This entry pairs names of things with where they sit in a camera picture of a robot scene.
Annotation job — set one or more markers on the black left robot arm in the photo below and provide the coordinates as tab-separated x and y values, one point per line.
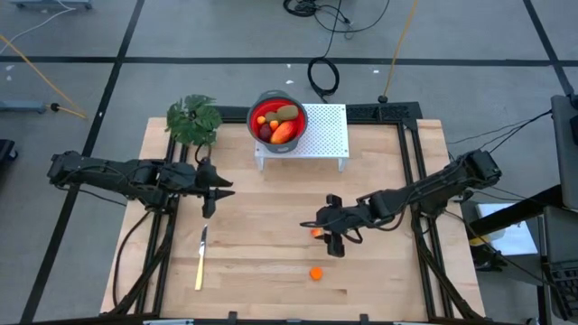
113	173

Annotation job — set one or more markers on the red grey collapsible colander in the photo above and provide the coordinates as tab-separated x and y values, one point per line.
253	113

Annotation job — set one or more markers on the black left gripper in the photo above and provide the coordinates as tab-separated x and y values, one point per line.
205	180

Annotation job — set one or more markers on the black wheeled stand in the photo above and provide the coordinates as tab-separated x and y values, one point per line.
5	151

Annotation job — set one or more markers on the dark desk with keyboard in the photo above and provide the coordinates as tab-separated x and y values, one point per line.
560	234

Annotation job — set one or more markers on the silver aluminium bracket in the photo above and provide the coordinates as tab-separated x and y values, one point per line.
167	322

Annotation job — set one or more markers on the green potted plant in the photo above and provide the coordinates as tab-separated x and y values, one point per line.
194	119

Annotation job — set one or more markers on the white box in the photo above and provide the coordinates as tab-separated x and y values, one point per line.
510	234

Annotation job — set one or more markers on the red orange pepper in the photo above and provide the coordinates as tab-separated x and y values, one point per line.
285	133

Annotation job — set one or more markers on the black plastic table clamp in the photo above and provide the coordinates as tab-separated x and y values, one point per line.
362	318
232	317

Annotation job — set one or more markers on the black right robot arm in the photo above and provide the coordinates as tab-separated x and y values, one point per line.
433	185

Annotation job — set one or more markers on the grey cabinet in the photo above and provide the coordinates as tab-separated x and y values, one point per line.
566	153

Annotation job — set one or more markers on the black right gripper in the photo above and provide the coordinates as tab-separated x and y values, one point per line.
343	219

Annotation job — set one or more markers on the dark red round fruit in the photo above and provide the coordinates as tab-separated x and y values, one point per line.
265	132

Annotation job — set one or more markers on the white perforated shelf riser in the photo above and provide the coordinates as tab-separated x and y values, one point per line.
325	131

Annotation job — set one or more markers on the small round orange fruit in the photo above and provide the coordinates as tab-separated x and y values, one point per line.
316	273

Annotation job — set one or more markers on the grey floor bar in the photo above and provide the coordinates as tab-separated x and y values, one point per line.
22	106

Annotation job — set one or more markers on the grey cart base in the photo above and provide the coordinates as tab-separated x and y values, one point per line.
49	4

